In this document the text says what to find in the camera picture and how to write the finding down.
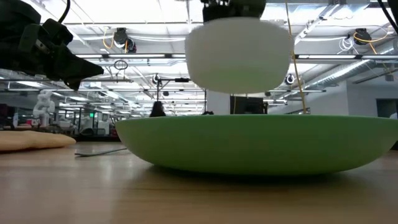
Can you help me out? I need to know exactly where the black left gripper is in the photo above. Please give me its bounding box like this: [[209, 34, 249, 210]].
[[0, 21, 104, 91]]

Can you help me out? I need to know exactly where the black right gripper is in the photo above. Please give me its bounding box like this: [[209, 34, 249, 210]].
[[200, 0, 267, 23]]

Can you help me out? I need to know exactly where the white bowl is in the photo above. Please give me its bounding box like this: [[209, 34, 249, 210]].
[[184, 17, 295, 95]]

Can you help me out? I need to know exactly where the green plate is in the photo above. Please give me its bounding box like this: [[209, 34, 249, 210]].
[[114, 114, 398, 176]]

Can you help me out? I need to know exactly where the long ceiling light bar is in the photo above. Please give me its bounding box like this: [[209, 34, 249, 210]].
[[74, 53, 398, 60]]

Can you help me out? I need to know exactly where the tan cloth napkin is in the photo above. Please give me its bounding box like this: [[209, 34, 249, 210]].
[[0, 129, 77, 152]]

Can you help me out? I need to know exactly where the thin dark metal utensil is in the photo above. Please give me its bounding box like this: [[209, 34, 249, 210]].
[[74, 147, 129, 157]]

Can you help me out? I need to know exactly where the white building column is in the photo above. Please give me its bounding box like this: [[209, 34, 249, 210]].
[[206, 90, 231, 115]]

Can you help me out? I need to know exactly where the black monitor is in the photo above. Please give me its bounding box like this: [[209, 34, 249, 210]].
[[229, 95, 269, 115]]

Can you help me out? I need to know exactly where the black hanging cable loop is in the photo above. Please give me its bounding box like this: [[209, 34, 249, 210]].
[[113, 59, 129, 71]]

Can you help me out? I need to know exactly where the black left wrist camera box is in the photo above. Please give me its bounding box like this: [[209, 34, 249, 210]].
[[17, 18, 74, 54]]

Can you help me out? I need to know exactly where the black ceiling cable reel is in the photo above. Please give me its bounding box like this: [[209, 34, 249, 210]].
[[353, 27, 369, 46], [113, 27, 129, 48], [126, 37, 137, 54]]

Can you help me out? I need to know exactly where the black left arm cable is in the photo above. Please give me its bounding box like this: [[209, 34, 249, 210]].
[[58, 0, 72, 24]]

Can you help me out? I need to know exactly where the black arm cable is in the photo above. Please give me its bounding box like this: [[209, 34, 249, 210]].
[[377, 0, 398, 34], [58, 0, 72, 24]]

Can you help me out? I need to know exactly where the black metal stand frame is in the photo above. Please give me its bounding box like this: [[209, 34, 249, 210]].
[[156, 77, 208, 116]]

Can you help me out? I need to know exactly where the yellow hanging cable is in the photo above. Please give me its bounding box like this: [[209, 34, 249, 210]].
[[285, 0, 308, 115]]

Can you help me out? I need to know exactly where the silver ventilation duct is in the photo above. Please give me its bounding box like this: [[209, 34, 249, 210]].
[[306, 46, 398, 90]]

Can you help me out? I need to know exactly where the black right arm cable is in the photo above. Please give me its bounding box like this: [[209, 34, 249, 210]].
[[377, 0, 398, 34]]

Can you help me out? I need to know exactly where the dark wall window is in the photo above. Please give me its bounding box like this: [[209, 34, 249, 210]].
[[376, 98, 398, 119]]

